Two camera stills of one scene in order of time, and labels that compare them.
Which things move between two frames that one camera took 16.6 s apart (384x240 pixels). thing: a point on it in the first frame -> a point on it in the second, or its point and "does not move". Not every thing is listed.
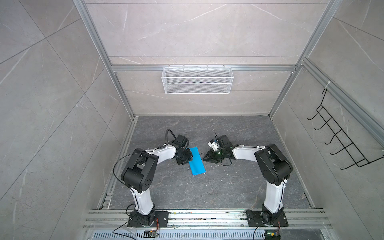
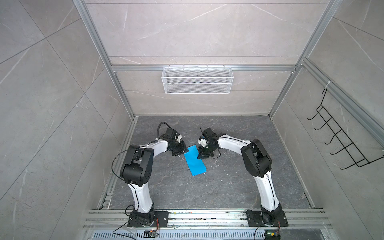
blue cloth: [197, 164] does not move
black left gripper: [190, 157] -> [183, 149]
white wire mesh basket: [197, 80] does not move
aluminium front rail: [118, 219] does not move
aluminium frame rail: [106, 200] does not move
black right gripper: [211, 157] -> [201, 155]
